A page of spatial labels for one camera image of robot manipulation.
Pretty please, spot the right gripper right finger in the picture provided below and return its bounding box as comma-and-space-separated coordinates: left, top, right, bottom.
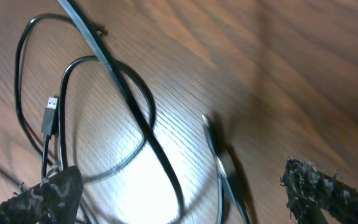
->
280, 158, 358, 224

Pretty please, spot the black USB cable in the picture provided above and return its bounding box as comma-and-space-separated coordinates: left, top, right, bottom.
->
14, 0, 251, 224

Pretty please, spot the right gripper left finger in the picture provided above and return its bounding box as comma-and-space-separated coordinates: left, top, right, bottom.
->
0, 166, 84, 224

